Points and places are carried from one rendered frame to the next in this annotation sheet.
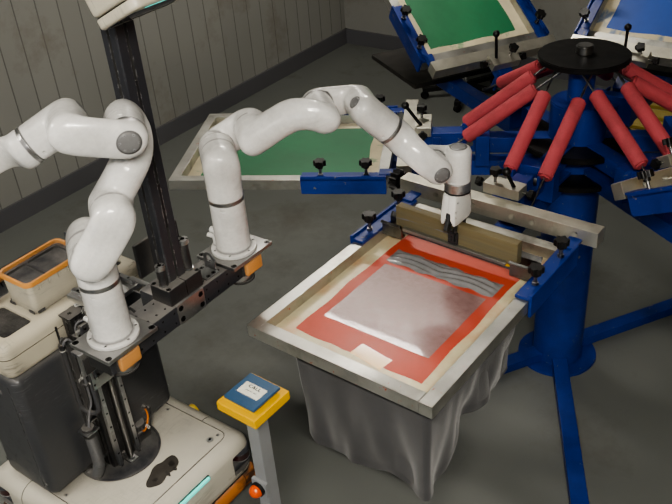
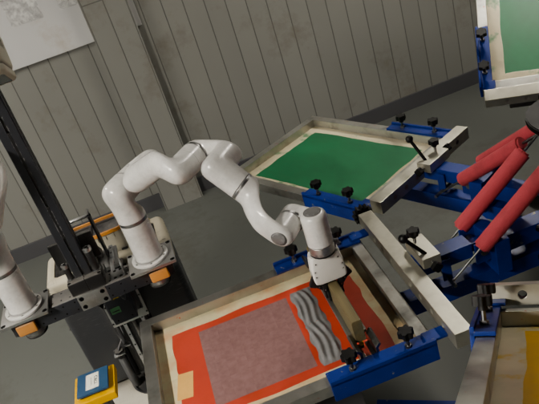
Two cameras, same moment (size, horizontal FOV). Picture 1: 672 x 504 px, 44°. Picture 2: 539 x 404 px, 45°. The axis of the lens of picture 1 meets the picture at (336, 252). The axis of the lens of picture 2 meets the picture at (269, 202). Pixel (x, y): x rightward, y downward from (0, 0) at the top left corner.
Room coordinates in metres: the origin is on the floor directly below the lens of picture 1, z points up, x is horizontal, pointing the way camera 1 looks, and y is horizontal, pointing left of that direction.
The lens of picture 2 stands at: (0.91, -1.37, 2.25)
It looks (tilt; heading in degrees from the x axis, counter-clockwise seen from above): 29 degrees down; 45
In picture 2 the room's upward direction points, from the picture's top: 18 degrees counter-clockwise
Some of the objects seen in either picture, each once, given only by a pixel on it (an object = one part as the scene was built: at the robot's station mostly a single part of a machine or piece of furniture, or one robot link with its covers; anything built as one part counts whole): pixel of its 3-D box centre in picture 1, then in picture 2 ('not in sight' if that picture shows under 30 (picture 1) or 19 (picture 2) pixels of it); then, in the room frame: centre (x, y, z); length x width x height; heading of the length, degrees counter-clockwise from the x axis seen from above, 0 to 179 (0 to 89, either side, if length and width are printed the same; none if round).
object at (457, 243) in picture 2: (512, 192); (441, 256); (2.34, -0.58, 1.02); 0.17 x 0.06 x 0.05; 140
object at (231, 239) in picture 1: (226, 222); (141, 236); (1.96, 0.29, 1.21); 0.16 x 0.13 x 0.15; 52
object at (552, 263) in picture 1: (547, 277); (382, 365); (1.91, -0.59, 0.98); 0.30 x 0.05 x 0.07; 140
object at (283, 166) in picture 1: (327, 127); (358, 147); (2.87, -0.01, 1.05); 1.08 x 0.61 x 0.23; 80
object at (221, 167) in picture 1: (221, 170); (125, 198); (1.96, 0.28, 1.37); 0.13 x 0.10 x 0.16; 11
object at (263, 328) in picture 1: (417, 290); (273, 336); (1.91, -0.22, 0.97); 0.79 x 0.58 x 0.04; 140
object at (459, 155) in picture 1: (443, 163); (305, 224); (2.08, -0.32, 1.28); 0.15 x 0.10 x 0.11; 101
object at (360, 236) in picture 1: (384, 225); (318, 258); (2.27, -0.16, 0.98); 0.30 x 0.05 x 0.07; 140
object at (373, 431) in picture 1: (361, 413); not in sight; (1.68, -0.03, 0.74); 0.45 x 0.03 x 0.43; 50
